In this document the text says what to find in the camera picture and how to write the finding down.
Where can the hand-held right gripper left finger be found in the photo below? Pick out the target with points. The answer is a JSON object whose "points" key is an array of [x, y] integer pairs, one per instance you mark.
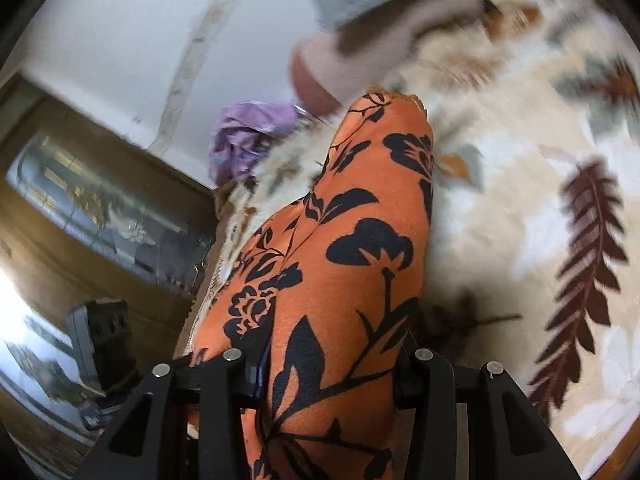
{"points": [[257, 375]]}

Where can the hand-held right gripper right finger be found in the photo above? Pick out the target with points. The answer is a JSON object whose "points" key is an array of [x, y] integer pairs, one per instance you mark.
{"points": [[407, 375]]}

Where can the wooden door with stained glass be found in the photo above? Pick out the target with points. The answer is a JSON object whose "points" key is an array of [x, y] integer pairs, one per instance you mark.
{"points": [[75, 270]]}

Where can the leaf print blanket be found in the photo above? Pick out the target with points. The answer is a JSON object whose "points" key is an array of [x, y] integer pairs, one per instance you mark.
{"points": [[510, 210]]}

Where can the purple floral cloth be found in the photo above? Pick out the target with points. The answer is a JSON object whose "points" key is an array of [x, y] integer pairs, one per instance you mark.
{"points": [[245, 130]]}

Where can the orange floral blouse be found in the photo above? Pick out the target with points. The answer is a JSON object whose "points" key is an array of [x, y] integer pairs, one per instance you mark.
{"points": [[340, 270]]}

